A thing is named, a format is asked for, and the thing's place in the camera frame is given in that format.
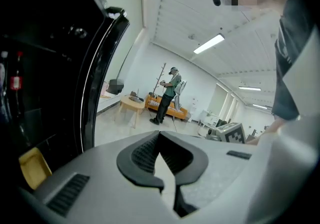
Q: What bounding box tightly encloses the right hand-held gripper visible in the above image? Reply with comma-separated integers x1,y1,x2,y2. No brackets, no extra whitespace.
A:
206,122,247,144

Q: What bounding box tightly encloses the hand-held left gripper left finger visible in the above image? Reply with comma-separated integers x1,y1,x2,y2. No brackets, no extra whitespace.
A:
19,130,181,224

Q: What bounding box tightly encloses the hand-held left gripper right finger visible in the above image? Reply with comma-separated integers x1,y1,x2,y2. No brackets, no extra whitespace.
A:
159,131,258,224

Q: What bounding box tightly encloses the cola bottle with red cap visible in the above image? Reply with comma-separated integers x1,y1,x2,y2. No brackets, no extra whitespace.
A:
9,50,26,119

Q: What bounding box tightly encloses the person's right forearm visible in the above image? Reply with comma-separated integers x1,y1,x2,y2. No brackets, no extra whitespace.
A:
246,118,286,146

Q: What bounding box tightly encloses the black fridge door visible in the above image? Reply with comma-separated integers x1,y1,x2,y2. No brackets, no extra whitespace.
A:
74,0,131,155

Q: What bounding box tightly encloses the white desk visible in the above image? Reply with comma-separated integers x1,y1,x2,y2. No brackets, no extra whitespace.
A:
198,110,228,134

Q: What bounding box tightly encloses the orange sofa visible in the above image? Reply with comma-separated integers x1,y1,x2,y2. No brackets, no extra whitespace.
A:
144,94,189,121

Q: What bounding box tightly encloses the yellow plastic basket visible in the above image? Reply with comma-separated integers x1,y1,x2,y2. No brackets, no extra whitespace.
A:
18,147,53,191

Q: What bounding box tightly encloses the round wooden side table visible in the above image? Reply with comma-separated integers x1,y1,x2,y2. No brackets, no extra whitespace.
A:
114,95,146,129

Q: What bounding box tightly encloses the wooden coat rack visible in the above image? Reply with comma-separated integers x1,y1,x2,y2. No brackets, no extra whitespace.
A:
151,62,168,99

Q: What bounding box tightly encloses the person's black t-shirt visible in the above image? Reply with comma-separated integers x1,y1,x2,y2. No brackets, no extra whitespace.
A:
271,0,320,121

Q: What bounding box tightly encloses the grey shoulder strap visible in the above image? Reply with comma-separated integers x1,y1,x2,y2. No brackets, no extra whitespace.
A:
282,30,320,119

